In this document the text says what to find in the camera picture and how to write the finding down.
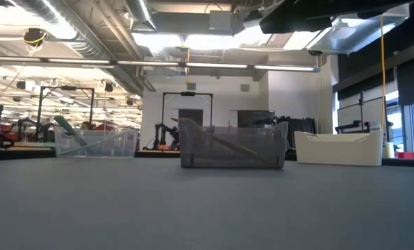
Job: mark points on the black background robot arm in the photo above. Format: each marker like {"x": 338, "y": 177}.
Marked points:
{"x": 160, "y": 133}

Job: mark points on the black window blind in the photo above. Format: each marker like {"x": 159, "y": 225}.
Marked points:
{"x": 413, "y": 83}

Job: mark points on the thin orange utensil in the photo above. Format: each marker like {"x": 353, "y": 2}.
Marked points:
{"x": 241, "y": 147}

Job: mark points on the wide black rig frame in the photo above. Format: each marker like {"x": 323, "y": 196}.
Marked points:
{"x": 39, "y": 114}

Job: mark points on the smoky dark plastic bin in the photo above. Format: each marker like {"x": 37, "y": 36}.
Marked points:
{"x": 210, "y": 156}

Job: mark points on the black stand with equipment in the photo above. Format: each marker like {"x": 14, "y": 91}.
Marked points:
{"x": 353, "y": 127}

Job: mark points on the grey wall vent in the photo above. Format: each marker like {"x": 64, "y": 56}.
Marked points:
{"x": 245, "y": 87}

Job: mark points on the black draped equipment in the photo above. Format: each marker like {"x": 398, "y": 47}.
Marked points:
{"x": 300, "y": 125}

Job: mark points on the person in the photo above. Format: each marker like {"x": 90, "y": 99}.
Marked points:
{"x": 87, "y": 125}

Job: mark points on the grey table mat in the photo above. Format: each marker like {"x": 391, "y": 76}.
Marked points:
{"x": 123, "y": 225}

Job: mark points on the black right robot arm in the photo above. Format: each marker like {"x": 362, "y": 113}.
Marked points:
{"x": 290, "y": 24}

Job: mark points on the long ceiling light strip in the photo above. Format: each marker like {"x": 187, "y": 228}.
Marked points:
{"x": 141, "y": 62}

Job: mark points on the grey ceiling box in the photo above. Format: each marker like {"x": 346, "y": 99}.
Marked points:
{"x": 221, "y": 21}

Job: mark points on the white plastic bin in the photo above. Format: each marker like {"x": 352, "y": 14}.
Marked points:
{"x": 339, "y": 149}

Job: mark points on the white cylinder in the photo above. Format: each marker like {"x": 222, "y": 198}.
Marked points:
{"x": 389, "y": 150}

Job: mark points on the black rig frame with camera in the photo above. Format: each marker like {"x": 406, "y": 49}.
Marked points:
{"x": 188, "y": 93}

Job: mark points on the black wall screen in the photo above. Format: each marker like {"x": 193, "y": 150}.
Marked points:
{"x": 255, "y": 117}

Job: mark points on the clear plastic bin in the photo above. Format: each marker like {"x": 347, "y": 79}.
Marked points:
{"x": 130, "y": 149}

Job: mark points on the red box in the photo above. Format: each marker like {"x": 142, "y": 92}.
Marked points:
{"x": 405, "y": 155}

